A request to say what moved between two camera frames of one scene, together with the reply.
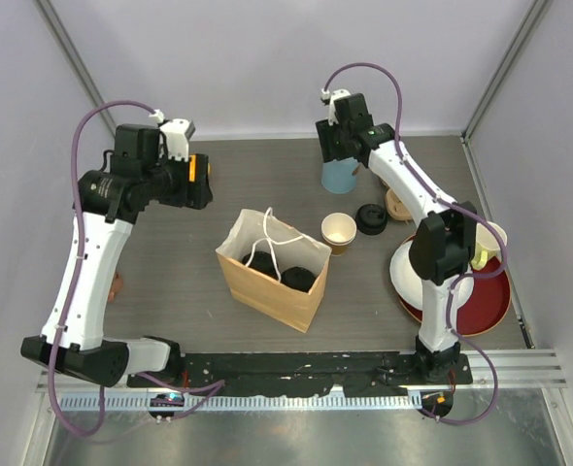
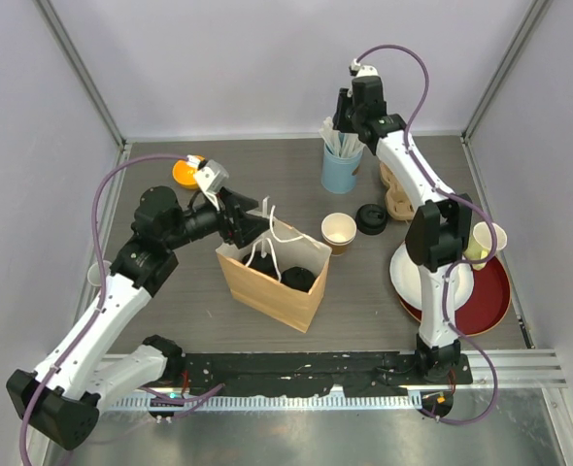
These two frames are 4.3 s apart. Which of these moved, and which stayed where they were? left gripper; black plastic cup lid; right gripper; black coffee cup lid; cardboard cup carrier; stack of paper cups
Moved: right gripper; left gripper
Stayed: black coffee cup lid; cardboard cup carrier; black plastic cup lid; stack of paper cups
